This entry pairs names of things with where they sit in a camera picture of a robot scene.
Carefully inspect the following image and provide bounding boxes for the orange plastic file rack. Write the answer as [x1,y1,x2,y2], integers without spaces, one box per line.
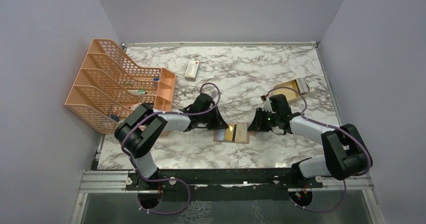
[65,39,176,134]

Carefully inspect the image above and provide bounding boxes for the gold striped credit card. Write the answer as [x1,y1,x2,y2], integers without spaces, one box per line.
[224,124,237,142]

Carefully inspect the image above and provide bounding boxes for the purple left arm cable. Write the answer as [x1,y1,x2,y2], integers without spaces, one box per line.
[120,82,222,183]

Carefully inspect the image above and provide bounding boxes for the tan leather card holder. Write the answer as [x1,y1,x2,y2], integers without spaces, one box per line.
[214,122,256,144]

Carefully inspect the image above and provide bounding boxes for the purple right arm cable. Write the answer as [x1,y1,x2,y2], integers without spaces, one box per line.
[263,86,372,213]

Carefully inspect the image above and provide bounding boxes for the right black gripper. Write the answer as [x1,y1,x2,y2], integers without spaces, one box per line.
[248,107,279,132]

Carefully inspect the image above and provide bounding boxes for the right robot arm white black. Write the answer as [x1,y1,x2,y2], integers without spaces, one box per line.
[248,94,372,187]

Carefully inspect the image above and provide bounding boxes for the white red small box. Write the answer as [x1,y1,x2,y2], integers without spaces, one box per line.
[184,61,200,81]

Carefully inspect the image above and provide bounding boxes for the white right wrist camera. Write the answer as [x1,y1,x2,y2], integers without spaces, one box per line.
[261,95,273,113]

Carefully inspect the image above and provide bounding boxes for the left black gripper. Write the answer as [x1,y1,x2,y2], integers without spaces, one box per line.
[199,104,228,131]

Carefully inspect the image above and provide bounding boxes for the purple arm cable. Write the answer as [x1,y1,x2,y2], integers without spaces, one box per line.
[120,82,222,183]
[263,86,372,213]

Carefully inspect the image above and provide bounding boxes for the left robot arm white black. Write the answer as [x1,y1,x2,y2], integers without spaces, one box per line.
[114,93,229,189]

